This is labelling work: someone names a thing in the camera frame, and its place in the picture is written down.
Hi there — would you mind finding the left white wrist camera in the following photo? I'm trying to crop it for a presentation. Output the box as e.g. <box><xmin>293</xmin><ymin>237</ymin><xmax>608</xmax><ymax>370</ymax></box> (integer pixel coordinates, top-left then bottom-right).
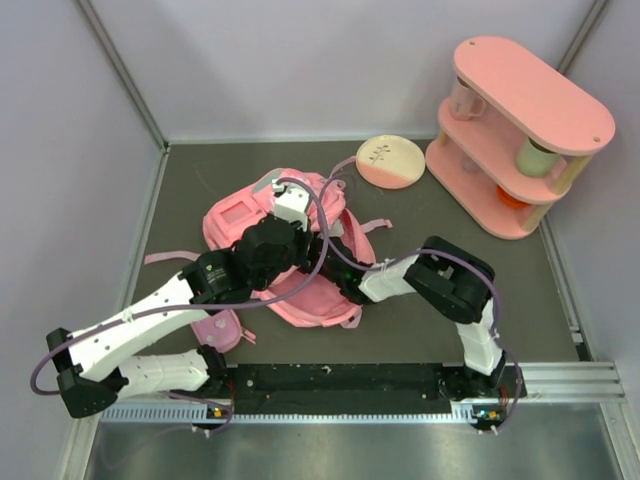
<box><xmin>271</xmin><ymin>180</ymin><xmax>311</xmax><ymax>232</ymax></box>

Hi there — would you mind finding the orange bowl on shelf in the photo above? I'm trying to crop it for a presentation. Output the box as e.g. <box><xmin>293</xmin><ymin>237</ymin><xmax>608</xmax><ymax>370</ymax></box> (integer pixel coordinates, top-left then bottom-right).
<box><xmin>496</xmin><ymin>185</ymin><xmax>530</xmax><ymax>210</ymax></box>

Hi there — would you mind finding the cream and pink plate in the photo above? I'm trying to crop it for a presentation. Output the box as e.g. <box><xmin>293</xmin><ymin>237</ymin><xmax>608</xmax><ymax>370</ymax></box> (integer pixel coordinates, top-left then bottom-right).
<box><xmin>355</xmin><ymin>134</ymin><xmax>426</xmax><ymax>190</ymax></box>

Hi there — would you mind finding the pink mug on shelf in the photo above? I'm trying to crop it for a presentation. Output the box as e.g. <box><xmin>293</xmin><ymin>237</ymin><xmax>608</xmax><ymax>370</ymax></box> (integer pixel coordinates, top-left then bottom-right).
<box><xmin>449</xmin><ymin>77</ymin><xmax>486</xmax><ymax>121</ymax></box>

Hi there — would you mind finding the pale green cup on shelf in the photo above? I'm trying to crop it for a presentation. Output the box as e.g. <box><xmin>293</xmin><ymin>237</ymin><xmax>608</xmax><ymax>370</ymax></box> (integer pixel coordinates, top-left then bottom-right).
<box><xmin>515</xmin><ymin>139</ymin><xmax>560</xmax><ymax>178</ymax></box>

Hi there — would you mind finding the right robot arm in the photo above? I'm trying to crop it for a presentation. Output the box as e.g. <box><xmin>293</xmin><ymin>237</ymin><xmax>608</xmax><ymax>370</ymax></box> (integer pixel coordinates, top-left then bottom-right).
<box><xmin>308</xmin><ymin>234</ymin><xmax>506</xmax><ymax>396</ymax></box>

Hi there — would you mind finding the pink student backpack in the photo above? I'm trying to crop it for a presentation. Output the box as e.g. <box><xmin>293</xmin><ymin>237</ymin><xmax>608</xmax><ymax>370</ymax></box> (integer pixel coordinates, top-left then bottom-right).
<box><xmin>144</xmin><ymin>155</ymin><xmax>392</xmax><ymax>330</ymax></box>

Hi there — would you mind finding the pink three-tier shelf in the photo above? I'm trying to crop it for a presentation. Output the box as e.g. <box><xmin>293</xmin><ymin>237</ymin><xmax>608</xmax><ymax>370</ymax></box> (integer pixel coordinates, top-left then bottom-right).
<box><xmin>425</xmin><ymin>36</ymin><xmax>616</xmax><ymax>240</ymax></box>

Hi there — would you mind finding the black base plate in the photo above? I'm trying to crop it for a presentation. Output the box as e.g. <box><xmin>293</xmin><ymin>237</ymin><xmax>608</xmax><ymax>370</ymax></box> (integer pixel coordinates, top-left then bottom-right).
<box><xmin>188</xmin><ymin>363</ymin><xmax>517</xmax><ymax>415</ymax></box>

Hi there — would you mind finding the grey slotted cable duct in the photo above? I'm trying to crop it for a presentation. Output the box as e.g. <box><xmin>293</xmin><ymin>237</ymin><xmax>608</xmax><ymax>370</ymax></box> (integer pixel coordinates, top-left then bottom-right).
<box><xmin>100</xmin><ymin>404</ymin><xmax>210</xmax><ymax>422</ymax></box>

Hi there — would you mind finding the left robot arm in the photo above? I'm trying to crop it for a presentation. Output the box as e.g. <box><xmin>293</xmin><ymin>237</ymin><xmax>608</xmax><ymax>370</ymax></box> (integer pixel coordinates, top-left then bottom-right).
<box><xmin>46</xmin><ymin>213</ymin><xmax>312</xmax><ymax>418</ymax></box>

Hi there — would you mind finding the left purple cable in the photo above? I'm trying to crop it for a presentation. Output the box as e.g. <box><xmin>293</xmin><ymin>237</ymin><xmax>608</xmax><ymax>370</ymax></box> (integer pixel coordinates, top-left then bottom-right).
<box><xmin>29</xmin><ymin>178</ymin><xmax>331</xmax><ymax>434</ymax></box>

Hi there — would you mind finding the purple cartoon pencil case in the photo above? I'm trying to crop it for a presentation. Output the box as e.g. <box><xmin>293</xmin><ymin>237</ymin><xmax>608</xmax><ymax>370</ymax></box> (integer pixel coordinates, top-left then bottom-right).
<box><xmin>191</xmin><ymin>310</ymin><xmax>257</xmax><ymax>353</ymax></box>

